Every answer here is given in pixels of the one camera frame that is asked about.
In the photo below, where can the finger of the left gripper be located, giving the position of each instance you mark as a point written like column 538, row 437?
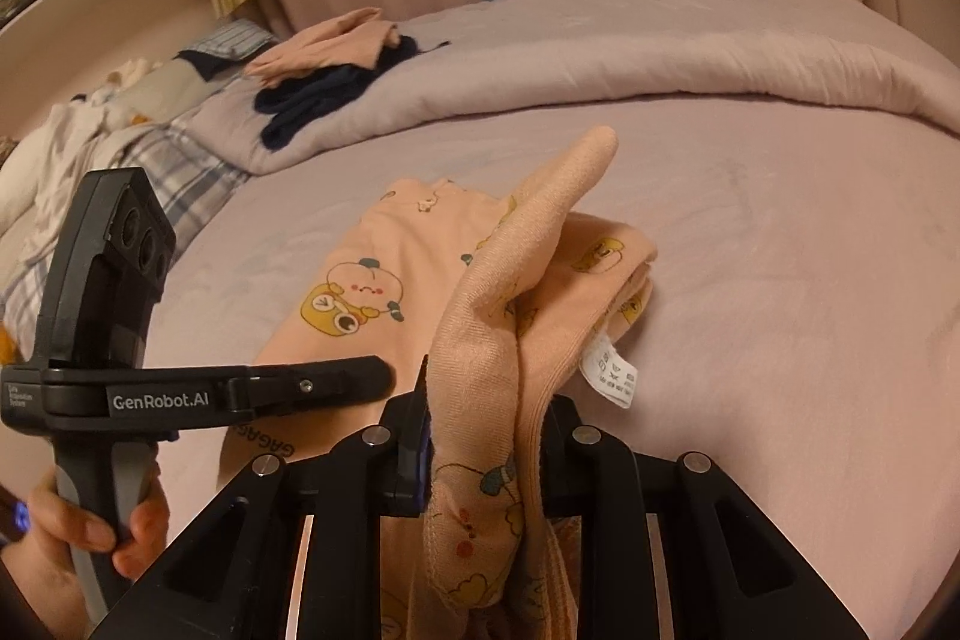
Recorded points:
column 279, row 390

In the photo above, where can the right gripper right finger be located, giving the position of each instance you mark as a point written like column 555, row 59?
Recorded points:
column 673, row 548

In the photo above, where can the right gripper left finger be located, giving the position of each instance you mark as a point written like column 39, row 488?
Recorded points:
column 289, row 548

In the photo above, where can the orange cartoon print baby garment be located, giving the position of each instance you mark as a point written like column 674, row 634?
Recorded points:
column 491, row 305

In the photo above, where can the white crumpled clothes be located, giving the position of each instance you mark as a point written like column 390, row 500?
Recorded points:
column 43, row 169

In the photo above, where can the person's left hand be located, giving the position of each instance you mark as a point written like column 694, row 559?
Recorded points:
column 40, row 563

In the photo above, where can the plaid pillow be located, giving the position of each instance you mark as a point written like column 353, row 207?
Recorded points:
column 191, row 185

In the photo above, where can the lilac bed sheet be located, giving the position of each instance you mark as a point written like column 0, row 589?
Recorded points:
column 803, row 326

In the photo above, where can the folded dark navy garment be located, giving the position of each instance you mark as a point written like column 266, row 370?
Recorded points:
column 296, row 102

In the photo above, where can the striped blue pillow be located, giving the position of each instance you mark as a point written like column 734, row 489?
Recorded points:
column 228, row 46

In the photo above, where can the folded peach garment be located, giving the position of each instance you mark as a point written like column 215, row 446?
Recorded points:
column 355, row 38

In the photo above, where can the folded lilac duvet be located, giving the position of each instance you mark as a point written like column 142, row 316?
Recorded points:
column 507, row 55

